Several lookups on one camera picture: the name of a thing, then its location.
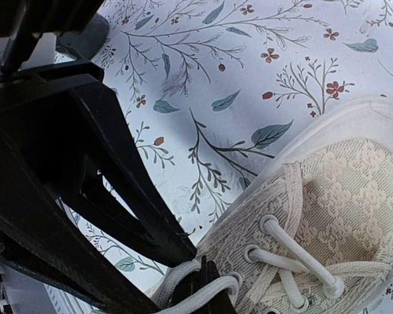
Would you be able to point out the white shoelace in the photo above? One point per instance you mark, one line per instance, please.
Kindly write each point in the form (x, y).
(333, 286)

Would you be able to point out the dark green cup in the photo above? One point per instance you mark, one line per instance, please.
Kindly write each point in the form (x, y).
(84, 45)

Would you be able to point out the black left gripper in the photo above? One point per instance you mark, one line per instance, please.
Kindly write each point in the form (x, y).
(55, 120)

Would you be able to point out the floral patterned table mat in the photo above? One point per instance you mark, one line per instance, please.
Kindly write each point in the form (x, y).
(213, 91)

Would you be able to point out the white lace sneaker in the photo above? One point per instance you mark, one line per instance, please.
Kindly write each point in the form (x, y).
(331, 189)

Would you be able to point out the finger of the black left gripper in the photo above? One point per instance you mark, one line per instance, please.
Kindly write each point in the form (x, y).
(31, 217)
(107, 183)

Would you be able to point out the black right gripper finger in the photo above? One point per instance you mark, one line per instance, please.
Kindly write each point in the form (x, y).
(206, 291)

